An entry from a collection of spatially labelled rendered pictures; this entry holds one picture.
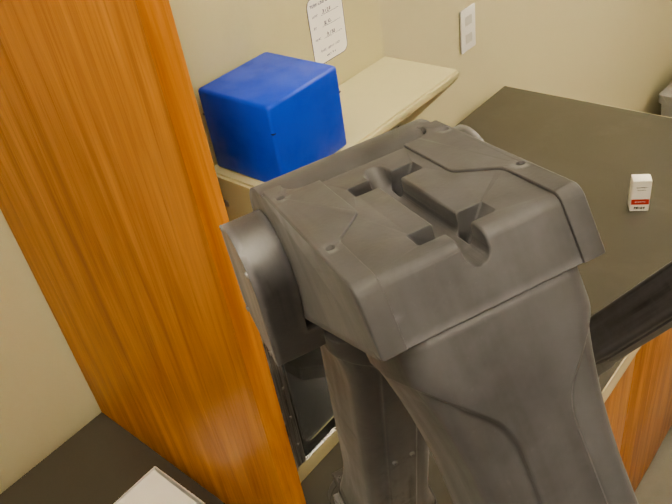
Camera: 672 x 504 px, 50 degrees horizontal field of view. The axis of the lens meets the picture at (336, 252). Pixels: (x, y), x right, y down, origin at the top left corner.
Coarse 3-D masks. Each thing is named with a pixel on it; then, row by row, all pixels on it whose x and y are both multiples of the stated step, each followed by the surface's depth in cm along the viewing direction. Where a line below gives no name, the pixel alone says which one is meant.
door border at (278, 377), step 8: (264, 344) 91; (272, 360) 94; (272, 368) 94; (280, 368) 96; (272, 376) 94; (280, 376) 96; (280, 384) 97; (280, 392) 98; (288, 392) 99; (280, 400) 98; (288, 400) 100; (280, 408) 98; (288, 408) 100; (288, 416) 101; (288, 424) 101; (296, 424) 103; (288, 432) 101; (296, 432) 104; (296, 440) 104; (296, 448) 105; (296, 456) 106; (304, 456) 107
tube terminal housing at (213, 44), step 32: (192, 0) 69; (224, 0) 71; (256, 0) 75; (288, 0) 78; (352, 0) 86; (192, 32) 70; (224, 32) 73; (256, 32) 76; (288, 32) 80; (352, 32) 88; (192, 64) 71; (224, 64) 74; (352, 64) 90; (320, 448) 113
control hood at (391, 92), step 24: (360, 72) 91; (384, 72) 90; (408, 72) 89; (432, 72) 88; (456, 72) 88; (360, 96) 85; (384, 96) 85; (408, 96) 84; (432, 96) 85; (360, 120) 81; (384, 120) 80; (408, 120) 90; (216, 168) 76; (240, 192) 74; (240, 216) 77
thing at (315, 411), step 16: (320, 352) 102; (288, 368) 97; (304, 368) 100; (320, 368) 103; (288, 384) 98; (304, 384) 102; (320, 384) 105; (304, 400) 103; (320, 400) 106; (304, 416) 104; (320, 416) 107; (304, 432) 105; (320, 432) 109; (304, 448) 107
